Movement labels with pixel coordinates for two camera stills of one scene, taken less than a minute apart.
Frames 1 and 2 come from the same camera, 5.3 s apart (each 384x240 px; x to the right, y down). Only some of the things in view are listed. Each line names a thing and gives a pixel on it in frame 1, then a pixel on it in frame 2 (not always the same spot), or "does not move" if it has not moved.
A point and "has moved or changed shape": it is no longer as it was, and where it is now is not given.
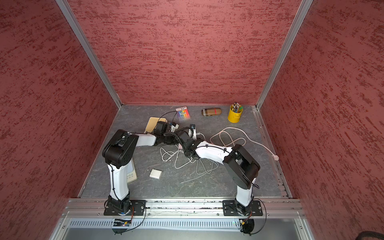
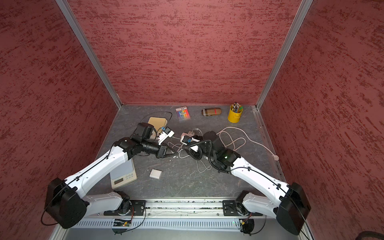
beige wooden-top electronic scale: [152, 123] does not move
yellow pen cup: [233, 117] does not move
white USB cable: [184, 165] has moved or changed shape
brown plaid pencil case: [210, 111] does not move
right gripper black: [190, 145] -> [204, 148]
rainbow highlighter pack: [183, 113] does not move
